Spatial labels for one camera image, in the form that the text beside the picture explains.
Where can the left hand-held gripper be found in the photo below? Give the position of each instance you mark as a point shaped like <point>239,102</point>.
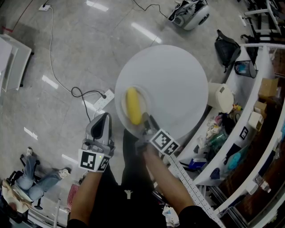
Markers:
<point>88,159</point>

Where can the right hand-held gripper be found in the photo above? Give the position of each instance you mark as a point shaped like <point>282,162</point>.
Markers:
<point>163,140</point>

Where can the white round plate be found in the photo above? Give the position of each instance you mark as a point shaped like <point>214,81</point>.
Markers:
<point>145,102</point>

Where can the yellow banana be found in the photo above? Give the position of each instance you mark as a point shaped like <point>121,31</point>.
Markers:
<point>133,104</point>

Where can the person's right forearm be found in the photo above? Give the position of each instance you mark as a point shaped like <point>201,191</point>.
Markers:
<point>171,184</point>

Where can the person's left forearm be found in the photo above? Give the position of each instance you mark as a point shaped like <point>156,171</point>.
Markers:
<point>86,196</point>

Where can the round white table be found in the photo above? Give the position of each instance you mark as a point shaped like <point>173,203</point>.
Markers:
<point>169,78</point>

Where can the white power strip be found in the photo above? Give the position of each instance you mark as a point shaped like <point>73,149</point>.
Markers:
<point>243,20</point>
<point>105,100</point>

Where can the person's black clothing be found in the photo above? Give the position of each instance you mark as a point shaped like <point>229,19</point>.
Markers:
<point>133,169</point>

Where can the blue box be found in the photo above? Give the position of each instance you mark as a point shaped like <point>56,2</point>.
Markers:
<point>197,163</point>

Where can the red checkered cloth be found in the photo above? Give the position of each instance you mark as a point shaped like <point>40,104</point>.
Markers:
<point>73,196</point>

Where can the cream trash bin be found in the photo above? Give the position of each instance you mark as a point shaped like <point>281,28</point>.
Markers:
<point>220,98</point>

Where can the dark blue cloth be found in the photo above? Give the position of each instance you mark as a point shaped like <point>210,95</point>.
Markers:
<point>215,173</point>

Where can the black swivel chair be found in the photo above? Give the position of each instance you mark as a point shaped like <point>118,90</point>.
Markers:
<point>39,206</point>

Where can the teal cloth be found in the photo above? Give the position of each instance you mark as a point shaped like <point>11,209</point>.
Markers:
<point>236,159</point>

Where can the white crumpled cloth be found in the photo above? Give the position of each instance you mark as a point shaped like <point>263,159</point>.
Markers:
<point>170,214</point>

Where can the black backpack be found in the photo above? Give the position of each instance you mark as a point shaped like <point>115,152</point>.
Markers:
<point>227,51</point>

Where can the cream wooden box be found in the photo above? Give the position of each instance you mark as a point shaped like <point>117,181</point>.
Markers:
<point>255,120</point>

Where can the black mesh waste basket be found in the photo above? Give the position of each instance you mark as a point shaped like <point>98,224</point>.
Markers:
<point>245,69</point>

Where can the small brown cardboard box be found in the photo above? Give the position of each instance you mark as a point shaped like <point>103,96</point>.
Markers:
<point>260,107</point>

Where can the white wheeled robot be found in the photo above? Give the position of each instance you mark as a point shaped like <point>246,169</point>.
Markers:
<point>196,15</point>

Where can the white cabinet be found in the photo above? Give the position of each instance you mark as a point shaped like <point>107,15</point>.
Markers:
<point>6,58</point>

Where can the white plastic container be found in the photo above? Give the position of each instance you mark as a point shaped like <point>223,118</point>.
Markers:
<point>252,189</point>

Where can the large brown cardboard box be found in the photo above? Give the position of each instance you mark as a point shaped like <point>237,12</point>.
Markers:
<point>268,88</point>

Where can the clear water bottle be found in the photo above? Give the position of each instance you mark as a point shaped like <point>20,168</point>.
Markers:
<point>263,183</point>

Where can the white shelf unit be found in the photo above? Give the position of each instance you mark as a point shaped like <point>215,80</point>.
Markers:
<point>263,60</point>

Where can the small white power socket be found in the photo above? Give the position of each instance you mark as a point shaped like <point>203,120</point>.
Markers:
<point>44,7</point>

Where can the white office desk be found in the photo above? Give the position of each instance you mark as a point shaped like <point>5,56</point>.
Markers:
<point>270,13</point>

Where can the white perforated metal rail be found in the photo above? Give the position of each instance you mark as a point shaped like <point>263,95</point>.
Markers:
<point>189,180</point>

